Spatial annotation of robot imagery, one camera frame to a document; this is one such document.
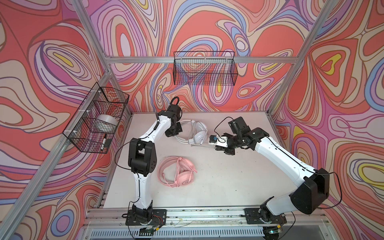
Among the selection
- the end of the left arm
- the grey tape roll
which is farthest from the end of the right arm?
the grey tape roll

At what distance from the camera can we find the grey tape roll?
28.2 inches

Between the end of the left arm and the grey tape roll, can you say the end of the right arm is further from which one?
the grey tape roll

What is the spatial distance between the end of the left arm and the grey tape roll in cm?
24

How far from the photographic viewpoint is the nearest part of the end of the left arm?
0.70 meters
